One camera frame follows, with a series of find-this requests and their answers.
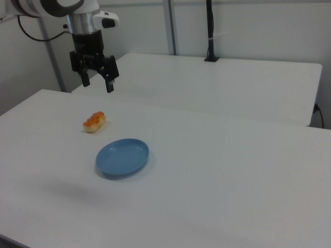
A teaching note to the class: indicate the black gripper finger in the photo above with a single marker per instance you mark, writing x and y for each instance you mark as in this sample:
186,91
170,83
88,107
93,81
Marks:
86,80
110,86

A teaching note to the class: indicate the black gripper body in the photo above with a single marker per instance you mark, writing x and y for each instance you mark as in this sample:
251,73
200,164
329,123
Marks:
88,44

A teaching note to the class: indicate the orange glazed bread roll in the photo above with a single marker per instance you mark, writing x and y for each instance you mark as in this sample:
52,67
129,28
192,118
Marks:
94,122

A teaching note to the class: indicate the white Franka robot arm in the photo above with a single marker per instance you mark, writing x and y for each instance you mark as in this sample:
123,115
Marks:
38,6

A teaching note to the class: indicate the blue round plate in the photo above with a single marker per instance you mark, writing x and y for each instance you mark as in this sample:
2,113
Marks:
122,158

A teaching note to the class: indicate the white side table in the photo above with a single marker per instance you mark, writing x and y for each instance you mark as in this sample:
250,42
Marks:
207,85

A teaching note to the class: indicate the grey metal frame post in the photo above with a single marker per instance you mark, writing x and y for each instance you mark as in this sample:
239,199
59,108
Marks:
170,25
53,64

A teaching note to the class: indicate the black camera stand pole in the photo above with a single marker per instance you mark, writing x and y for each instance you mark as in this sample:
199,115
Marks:
211,46

